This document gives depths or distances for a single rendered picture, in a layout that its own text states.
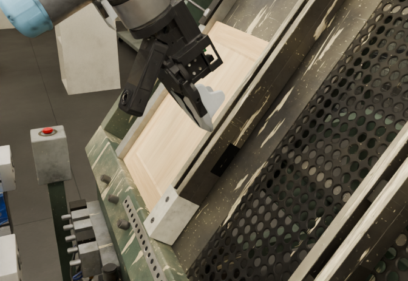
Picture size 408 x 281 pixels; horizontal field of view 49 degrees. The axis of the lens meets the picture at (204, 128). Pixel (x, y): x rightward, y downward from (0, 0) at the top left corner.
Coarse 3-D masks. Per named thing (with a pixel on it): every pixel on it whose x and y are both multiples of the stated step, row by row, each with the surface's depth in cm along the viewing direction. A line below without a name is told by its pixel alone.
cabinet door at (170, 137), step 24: (216, 24) 146; (216, 48) 139; (240, 48) 127; (264, 48) 117; (216, 72) 132; (240, 72) 121; (168, 96) 148; (168, 120) 141; (144, 144) 146; (168, 144) 134; (192, 144) 123; (144, 168) 138; (168, 168) 127; (144, 192) 131
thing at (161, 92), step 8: (224, 0) 145; (232, 0) 146; (224, 8) 146; (216, 16) 146; (224, 16) 147; (200, 24) 150; (208, 24) 146; (208, 32) 147; (160, 88) 151; (152, 96) 153; (160, 96) 150; (152, 104) 150; (144, 112) 152; (152, 112) 151; (136, 120) 154; (144, 120) 151; (136, 128) 151; (128, 136) 153; (136, 136) 152; (120, 144) 155; (128, 144) 152; (120, 152) 152
